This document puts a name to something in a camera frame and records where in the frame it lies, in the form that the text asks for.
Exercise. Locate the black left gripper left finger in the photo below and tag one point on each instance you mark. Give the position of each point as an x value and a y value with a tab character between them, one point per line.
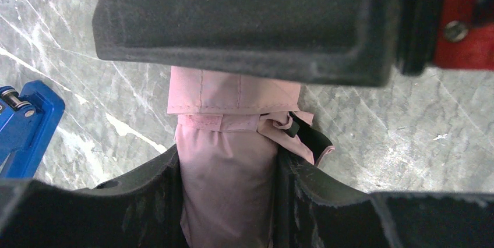
141	208

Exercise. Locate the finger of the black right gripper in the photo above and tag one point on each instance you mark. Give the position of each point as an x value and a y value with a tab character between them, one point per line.
341	42

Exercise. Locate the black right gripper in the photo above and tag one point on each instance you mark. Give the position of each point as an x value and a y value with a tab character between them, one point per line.
448	34

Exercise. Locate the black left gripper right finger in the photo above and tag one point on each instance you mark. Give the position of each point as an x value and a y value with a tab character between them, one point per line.
314	210

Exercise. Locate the pink and black folding umbrella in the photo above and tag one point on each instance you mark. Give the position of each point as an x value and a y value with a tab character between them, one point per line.
230	128

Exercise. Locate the blue black marker eraser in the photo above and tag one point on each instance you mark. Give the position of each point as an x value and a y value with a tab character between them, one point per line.
28	121

